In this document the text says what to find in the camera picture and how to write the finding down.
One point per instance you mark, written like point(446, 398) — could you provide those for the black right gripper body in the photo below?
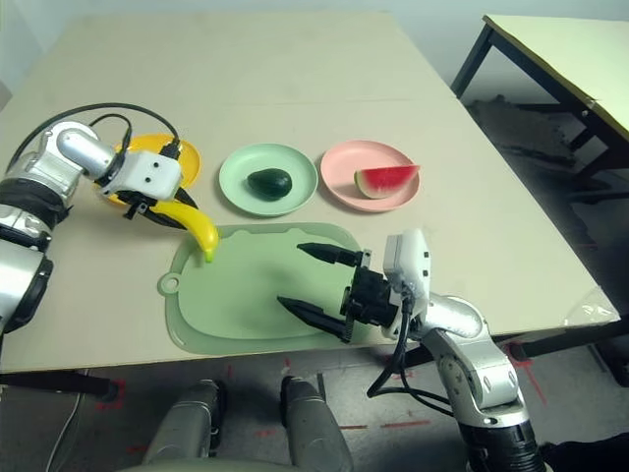
point(371, 300)

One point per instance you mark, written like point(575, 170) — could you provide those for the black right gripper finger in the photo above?
point(314, 317)
point(334, 255)

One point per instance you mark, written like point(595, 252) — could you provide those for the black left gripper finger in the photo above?
point(167, 221)
point(187, 200)

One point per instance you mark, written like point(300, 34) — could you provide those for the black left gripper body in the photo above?
point(140, 204)

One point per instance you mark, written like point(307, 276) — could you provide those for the yellow toy banana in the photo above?
point(196, 221)

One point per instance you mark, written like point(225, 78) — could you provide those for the dark green toy avocado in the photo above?
point(270, 184)

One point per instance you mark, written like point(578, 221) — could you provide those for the red toy watermelon slice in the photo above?
point(388, 179)

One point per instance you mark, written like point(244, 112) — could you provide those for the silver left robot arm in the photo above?
point(78, 147)

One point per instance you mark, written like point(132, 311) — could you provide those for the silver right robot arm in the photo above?
point(472, 364)

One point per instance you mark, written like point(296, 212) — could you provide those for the yellow plastic plate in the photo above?
point(189, 162)

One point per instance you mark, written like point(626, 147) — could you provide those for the green plastic plate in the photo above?
point(236, 177)

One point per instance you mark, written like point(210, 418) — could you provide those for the green cutting board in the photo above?
point(236, 285)

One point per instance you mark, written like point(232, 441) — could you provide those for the pink plastic plate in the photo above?
point(344, 167)

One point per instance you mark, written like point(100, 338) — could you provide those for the grey right robot leg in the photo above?
point(314, 428)

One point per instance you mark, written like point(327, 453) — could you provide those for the grey robot leg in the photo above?
point(314, 428)
point(187, 428)

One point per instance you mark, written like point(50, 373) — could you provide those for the grey left robot leg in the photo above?
point(187, 428)

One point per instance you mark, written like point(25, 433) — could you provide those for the grey robot torso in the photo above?
point(206, 467)

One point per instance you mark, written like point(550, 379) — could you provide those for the black table support beam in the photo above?
point(565, 344)
point(59, 382)

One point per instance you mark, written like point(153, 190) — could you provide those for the clear tape patch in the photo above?
point(589, 310)

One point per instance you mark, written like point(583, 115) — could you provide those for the black fabric bag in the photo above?
point(589, 457)

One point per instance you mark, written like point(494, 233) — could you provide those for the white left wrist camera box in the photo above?
point(147, 174)

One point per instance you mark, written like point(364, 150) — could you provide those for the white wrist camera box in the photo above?
point(147, 174)
point(415, 260)

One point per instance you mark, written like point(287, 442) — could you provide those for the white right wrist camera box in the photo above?
point(415, 260)

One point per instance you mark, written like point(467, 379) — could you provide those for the side table with black frame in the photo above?
point(565, 54)

